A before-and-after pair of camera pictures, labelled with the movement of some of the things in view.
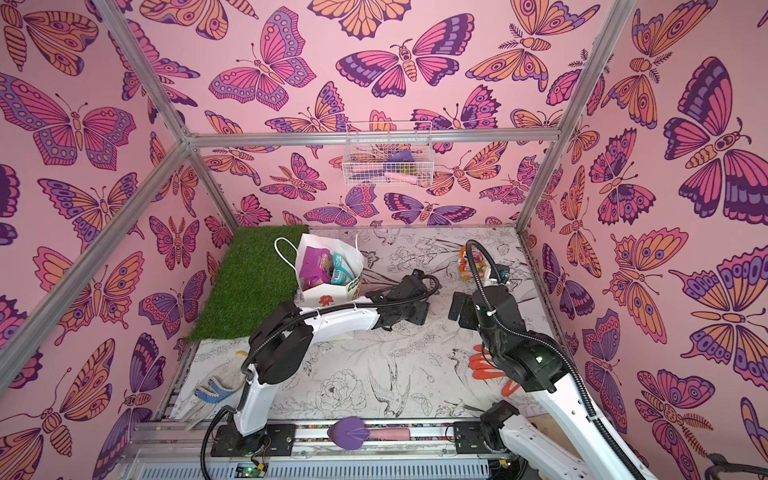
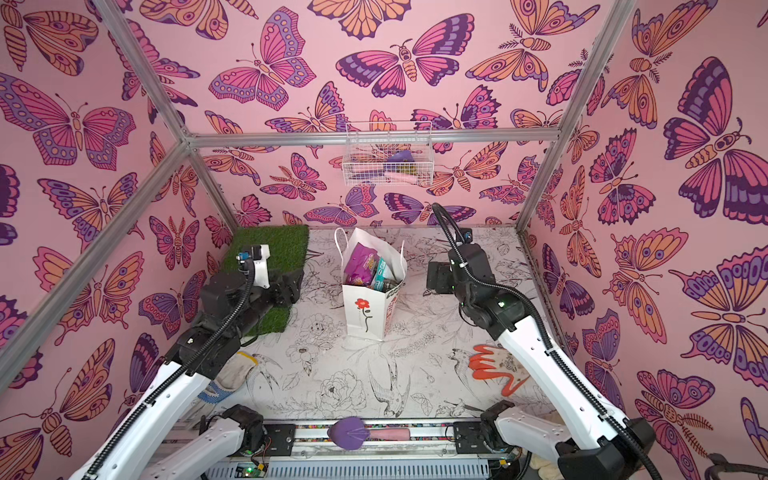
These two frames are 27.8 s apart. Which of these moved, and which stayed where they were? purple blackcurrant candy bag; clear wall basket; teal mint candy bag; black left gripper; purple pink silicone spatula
Moved: black left gripper; teal mint candy bag; purple blackcurrant candy bag
Stayed: purple pink silicone spatula; clear wall basket
